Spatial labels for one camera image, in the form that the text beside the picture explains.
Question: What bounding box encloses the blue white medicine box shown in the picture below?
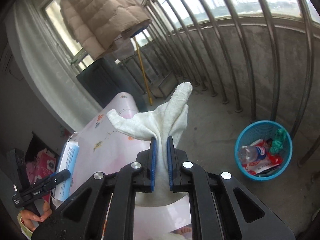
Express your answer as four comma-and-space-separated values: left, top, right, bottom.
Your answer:
54, 141, 80, 202

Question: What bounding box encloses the teal plastic bag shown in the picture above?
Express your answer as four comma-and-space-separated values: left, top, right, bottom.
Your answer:
269, 128, 287, 155

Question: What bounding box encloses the white cloth glove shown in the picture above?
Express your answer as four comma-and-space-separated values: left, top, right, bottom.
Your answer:
106, 82, 193, 207

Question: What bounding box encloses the blue plastic trash basket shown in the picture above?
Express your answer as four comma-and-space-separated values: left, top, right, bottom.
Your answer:
234, 120, 293, 181

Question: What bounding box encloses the person's left hand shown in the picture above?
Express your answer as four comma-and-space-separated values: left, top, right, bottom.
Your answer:
33, 201, 52, 223

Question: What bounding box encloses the pink floral bag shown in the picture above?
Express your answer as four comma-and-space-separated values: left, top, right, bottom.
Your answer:
24, 149, 58, 203

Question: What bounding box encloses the person's foot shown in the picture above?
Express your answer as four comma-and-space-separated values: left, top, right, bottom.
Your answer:
175, 226, 192, 235

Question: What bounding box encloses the plastic water bottle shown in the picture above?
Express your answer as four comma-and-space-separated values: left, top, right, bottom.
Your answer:
238, 146, 267, 164

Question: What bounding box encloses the red white snack wrapper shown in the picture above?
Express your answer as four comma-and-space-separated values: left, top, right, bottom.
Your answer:
240, 139, 283, 177

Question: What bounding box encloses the pink patterned tablecloth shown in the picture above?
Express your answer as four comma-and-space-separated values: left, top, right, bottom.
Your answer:
69, 92, 192, 239

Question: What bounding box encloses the metal window railing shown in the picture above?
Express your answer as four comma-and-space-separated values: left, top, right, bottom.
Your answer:
120, 0, 320, 167

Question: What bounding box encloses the beige puffer jacket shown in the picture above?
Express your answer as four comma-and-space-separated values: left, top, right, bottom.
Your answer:
60, 0, 151, 60

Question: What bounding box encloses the yellow broom handle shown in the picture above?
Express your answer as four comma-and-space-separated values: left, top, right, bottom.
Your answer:
133, 36, 153, 106

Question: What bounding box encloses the metal step frame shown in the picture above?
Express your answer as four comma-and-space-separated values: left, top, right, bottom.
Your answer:
149, 71, 178, 99

